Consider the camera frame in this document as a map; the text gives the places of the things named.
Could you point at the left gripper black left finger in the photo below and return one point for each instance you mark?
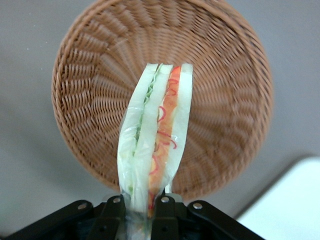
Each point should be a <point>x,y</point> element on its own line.
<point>110,220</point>

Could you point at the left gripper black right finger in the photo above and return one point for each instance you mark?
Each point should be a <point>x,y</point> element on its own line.
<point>165,220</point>

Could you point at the plastic sandwich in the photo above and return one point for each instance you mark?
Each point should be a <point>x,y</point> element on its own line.
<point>152,140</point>

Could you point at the cream rectangular plastic tray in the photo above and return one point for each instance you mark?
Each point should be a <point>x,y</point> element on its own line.
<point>287,205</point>

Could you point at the brown round wicker basket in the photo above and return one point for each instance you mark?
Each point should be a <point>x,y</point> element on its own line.
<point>212,100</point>

